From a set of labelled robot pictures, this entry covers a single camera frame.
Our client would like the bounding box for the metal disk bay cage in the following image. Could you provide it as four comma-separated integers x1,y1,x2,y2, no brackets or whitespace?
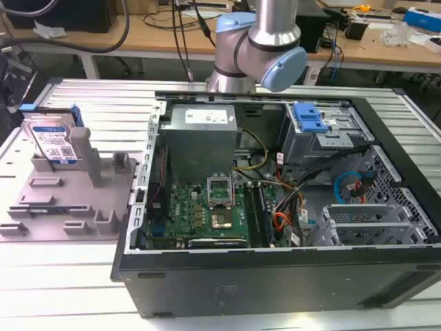
315,203,431,248

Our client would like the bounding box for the hard disk in blue carrier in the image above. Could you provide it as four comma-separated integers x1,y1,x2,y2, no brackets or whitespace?
19,103,83,166

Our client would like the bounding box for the metal socket cover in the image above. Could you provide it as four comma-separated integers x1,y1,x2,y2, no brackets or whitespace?
205,175,236,210

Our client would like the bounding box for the grey power supply unit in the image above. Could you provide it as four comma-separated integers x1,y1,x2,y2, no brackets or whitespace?
158,103,239,183

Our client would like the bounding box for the green motherboard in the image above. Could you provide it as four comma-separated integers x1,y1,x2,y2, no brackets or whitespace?
146,179,294,250

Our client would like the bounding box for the CPU socket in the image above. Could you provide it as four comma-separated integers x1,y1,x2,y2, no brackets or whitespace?
209,212,236,231

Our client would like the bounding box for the RAM slot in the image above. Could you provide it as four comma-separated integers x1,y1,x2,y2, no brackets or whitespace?
243,182,263,248
255,183,276,248

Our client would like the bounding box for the blue drive bay latch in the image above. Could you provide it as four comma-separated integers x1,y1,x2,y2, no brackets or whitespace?
293,102,329,134

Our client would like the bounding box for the metal optical drive cage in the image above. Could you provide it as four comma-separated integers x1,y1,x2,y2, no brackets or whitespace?
278,101,376,166

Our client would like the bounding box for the black open PC case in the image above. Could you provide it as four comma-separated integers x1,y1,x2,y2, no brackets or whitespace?
110,90,441,319

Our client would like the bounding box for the wooden desk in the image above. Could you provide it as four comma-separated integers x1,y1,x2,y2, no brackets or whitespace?
0,0,441,75

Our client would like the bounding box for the grey parts rack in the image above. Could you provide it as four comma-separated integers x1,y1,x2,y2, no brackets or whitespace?
0,127,139,242

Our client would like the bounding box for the black desktop tower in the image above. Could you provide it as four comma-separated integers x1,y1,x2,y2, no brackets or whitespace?
295,6,328,54

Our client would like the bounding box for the black chair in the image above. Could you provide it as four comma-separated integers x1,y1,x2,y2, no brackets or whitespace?
0,44,49,137

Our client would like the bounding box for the clear plastic bag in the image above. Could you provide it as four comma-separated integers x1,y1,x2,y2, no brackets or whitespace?
381,23,413,48

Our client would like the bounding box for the black computer box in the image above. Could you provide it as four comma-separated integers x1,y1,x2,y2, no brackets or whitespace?
5,0,120,34

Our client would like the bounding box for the blue cardboard box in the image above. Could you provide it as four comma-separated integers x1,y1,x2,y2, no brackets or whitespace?
402,6,441,34

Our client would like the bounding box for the yellow black power wire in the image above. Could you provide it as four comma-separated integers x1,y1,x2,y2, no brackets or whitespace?
232,127,269,171

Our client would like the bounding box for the orange red wire bundle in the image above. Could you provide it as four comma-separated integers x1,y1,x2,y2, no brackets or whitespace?
274,192,307,232

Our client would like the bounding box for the black power wire bundle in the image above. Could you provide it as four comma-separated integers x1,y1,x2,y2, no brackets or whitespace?
271,144,373,214

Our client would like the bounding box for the blue SATA wire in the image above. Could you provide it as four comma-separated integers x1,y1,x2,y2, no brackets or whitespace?
334,170,375,205

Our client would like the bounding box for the black hanging cable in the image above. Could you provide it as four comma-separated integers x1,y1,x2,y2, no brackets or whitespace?
171,0,217,83

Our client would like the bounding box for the blue hanging wire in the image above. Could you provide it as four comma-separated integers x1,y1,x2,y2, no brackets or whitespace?
329,27,345,83

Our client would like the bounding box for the thick grey cable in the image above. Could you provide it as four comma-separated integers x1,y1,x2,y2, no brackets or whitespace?
0,0,130,54

